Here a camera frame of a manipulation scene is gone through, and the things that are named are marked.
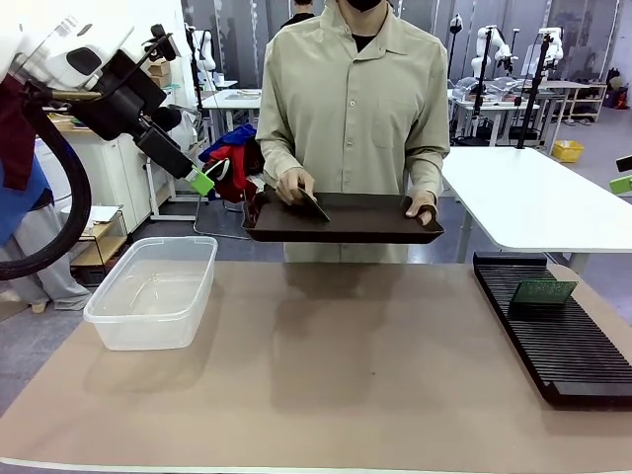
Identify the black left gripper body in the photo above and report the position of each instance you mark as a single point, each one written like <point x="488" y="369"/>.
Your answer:
<point x="123" y="99"/>

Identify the green PCB board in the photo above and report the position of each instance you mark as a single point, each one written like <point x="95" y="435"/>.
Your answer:
<point x="316" y="205"/>
<point x="543" y="292"/>

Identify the dark brown serving tray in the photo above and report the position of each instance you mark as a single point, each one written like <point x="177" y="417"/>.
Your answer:
<point x="370" y="222"/>

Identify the person's left forearm beige sleeve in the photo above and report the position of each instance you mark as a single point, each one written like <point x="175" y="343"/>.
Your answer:
<point x="429" y="173"/>

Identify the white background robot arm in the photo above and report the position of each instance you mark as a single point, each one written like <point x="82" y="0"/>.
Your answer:
<point x="205" y="49"/>
<point x="478" y="64"/>

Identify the person's right forearm beige sleeve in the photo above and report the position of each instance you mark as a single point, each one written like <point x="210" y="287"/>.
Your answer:
<point x="279" y="163"/>

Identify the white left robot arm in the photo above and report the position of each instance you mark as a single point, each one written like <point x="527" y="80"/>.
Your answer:
<point x="49" y="44"/>

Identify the person's right hand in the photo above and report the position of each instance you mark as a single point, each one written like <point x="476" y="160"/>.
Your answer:
<point x="293" y="182"/>

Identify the person's left hand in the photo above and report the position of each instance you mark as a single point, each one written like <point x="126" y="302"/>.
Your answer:
<point x="424" y="203"/>

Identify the brown cardboard box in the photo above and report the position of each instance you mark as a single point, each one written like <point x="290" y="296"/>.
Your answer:
<point x="159" y="66"/>

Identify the white cabinet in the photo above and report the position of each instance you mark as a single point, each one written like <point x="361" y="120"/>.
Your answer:
<point x="108" y="168"/>

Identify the yellow plastic crate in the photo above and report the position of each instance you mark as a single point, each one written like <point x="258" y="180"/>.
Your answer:
<point x="568" y="152"/>

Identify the red and blue clothes pile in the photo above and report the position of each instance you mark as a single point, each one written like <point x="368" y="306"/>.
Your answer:
<point x="237" y="148"/>

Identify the white background desk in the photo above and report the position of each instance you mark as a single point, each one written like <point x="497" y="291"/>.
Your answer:
<point x="237" y="99"/>

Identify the large white table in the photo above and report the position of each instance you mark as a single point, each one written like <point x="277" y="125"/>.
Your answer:
<point x="533" y="197"/>

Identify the wooden background shelf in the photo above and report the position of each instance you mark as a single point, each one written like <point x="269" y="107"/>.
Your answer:
<point x="592" y="94"/>

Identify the small wooden metal shelf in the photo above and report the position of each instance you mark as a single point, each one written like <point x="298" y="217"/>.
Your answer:
<point x="106" y="244"/>

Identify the bystander in red and blue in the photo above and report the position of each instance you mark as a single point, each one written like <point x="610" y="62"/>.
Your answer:
<point x="15" y="163"/>

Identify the black tripod stand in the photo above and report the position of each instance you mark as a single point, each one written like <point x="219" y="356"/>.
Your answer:
<point x="535" y="89"/>

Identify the white background work table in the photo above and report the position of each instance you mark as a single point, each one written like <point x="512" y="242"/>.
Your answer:
<point x="494" y="106"/>

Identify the black slotted PCB rack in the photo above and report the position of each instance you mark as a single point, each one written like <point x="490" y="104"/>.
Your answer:
<point x="568" y="355"/>

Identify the background person in black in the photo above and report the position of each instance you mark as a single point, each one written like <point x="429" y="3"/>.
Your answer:
<point x="298" y="20"/>

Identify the clear plastic storage box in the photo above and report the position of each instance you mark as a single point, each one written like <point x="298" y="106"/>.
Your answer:
<point x="138" y="336"/>

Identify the person torso in beige shirt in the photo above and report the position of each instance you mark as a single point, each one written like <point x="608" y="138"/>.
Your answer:
<point x="355" y="123"/>

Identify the studio light on stand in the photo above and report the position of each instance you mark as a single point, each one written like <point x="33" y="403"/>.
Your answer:
<point x="456" y="22"/>

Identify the black face mask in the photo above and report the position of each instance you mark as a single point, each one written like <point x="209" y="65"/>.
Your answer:
<point x="363" y="4"/>

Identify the black camera on stand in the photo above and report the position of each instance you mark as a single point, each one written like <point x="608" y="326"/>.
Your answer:
<point x="159" y="33"/>

